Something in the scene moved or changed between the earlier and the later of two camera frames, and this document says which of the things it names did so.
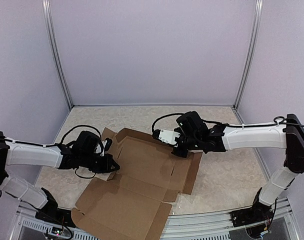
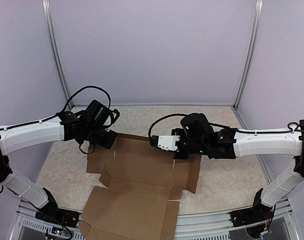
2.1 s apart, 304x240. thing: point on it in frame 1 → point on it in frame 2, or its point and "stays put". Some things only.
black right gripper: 182,154 stays put
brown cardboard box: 136,203 stays put
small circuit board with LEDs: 58,230 stays put
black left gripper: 106,167 → 108,144
